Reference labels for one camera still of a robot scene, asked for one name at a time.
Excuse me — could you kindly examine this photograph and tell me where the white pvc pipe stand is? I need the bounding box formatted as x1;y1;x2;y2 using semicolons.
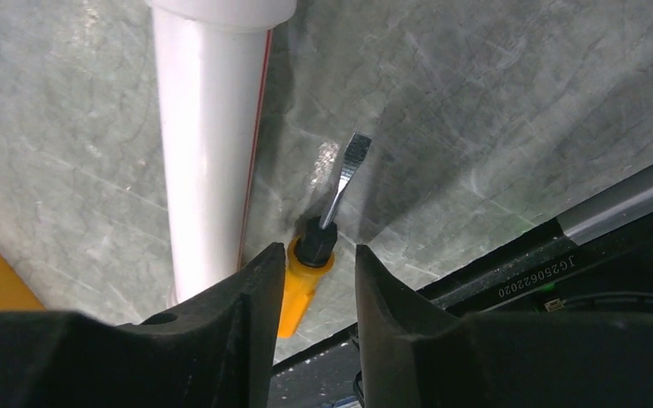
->
151;0;297;303

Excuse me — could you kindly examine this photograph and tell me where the aluminium rail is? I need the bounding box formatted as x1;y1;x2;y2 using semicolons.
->
556;164;653;245

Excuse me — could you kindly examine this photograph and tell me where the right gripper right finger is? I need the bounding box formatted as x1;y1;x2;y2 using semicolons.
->
355;245;653;407

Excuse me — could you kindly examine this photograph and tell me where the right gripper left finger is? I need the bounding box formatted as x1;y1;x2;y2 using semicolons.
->
0;243;285;407

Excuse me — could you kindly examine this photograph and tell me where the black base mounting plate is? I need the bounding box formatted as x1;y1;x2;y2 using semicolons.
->
269;212;653;407

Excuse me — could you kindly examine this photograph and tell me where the orange handled screwdriver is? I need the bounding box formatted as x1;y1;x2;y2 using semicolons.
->
277;133;372;338

